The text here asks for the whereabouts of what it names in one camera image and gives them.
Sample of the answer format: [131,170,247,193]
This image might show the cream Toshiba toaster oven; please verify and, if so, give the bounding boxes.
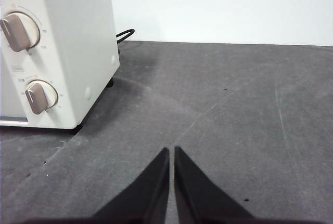
[0,0,121,130]

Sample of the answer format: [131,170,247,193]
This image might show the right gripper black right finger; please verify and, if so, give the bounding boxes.
[174,145,276,224]

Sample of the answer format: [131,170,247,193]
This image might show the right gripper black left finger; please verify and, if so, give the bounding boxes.
[85,147,170,224]

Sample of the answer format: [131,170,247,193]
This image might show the beige oven knob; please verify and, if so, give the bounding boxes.
[0,12,42,53]
[24,79,59,115]

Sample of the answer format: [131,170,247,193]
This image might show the black oven power cable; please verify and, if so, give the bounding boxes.
[116,28,135,44]

